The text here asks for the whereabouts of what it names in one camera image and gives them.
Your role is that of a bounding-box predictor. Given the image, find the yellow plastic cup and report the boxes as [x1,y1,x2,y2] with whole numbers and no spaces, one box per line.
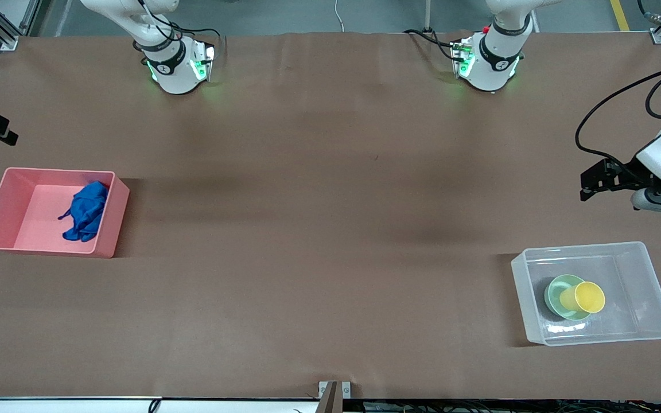
[559,281,605,314]

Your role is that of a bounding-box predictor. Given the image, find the mint green bowl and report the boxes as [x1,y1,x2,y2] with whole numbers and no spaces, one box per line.
[544,274,592,321]

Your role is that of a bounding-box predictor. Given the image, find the blue cloth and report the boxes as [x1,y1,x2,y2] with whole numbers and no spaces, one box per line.
[58,181,109,242]

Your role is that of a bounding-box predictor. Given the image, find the clear plastic box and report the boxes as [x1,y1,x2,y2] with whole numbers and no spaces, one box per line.
[511,241,661,346]

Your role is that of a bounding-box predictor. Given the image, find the pink plastic bin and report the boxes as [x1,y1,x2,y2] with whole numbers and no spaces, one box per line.
[0,167,130,259]

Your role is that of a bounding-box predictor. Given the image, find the brown table cover sheet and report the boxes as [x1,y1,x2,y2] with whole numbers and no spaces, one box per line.
[0,32,661,400]

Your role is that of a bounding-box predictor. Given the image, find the black left base cable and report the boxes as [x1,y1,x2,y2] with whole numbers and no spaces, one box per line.
[404,28,463,61]

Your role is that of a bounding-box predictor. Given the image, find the black right base cables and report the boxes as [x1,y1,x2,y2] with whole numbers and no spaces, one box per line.
[133,0,222,64]

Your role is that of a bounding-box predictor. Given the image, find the white table edge rail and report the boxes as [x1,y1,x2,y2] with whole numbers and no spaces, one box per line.
[0,396,320,413]

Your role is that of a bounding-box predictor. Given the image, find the silver metal edge bracket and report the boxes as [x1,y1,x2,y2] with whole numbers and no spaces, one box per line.
[318,380,351,413]

